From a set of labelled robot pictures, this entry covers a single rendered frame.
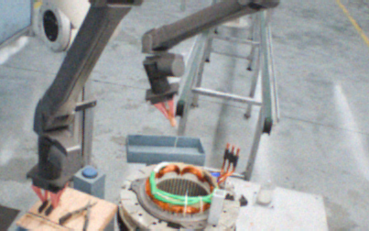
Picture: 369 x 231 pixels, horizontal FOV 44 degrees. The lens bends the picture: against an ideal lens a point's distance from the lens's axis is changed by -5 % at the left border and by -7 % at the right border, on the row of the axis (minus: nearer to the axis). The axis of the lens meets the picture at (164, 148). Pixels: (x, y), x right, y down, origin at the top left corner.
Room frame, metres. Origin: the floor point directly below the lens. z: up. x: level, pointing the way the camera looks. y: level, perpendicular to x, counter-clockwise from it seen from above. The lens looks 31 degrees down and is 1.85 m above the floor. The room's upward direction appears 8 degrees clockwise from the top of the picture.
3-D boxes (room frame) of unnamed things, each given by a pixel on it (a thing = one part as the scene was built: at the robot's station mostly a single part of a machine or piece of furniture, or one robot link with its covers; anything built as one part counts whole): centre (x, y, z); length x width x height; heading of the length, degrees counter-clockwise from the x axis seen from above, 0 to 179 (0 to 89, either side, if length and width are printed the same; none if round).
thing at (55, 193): (0.91, 0.26, 1.13); 0.07 x 0.07 x 0.09; 75
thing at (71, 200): (0.92, 0.22, 1.05); 0.20 x 0.19 x 0.02; 163
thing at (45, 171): (0.91, 0.26, 1.21); 0.10 x 0.07 x 0.07; 75
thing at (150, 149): (1.33, 0.00, 0.92); 0.25 x 0.11 x 0.28; 101
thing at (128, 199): (1.02, -0.06, 1.09); 0.32 x 0.32 x 0.01
